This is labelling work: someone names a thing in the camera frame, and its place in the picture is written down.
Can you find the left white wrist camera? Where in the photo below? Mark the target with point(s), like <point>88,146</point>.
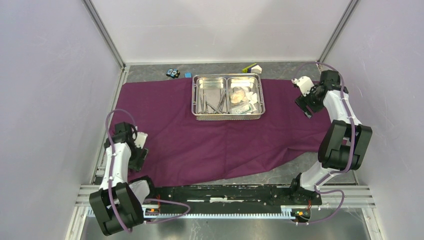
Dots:
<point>140,139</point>

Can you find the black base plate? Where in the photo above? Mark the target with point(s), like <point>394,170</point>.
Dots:
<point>273,194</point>

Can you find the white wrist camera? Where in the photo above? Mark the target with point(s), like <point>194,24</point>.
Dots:
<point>140,139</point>
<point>305,85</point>

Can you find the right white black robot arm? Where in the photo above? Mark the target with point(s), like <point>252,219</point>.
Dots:
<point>346,141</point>

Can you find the black blue toy car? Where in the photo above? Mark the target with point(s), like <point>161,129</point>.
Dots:
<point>173,73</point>

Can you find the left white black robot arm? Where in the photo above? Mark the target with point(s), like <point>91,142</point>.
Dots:
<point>117,204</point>

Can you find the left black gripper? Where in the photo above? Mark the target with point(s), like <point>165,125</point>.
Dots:
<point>136,163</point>

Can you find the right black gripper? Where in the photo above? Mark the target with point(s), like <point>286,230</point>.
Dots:
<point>302,101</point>

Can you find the purple cloth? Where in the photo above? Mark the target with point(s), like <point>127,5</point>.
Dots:
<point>186,151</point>

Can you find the packaged gauze and sutures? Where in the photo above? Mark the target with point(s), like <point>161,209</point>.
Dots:
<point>243,101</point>

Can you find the steel surgical instruments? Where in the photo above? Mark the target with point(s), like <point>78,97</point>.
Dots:
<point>211,101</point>

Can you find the blue toothed cable rail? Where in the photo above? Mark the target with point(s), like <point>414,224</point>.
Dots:
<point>285,213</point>

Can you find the green white toy block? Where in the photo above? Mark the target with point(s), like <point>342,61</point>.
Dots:
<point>253,68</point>

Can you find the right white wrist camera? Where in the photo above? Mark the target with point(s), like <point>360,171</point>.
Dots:
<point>305,85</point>

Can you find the steel surgical tray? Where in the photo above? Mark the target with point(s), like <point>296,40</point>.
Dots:
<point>226,81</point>

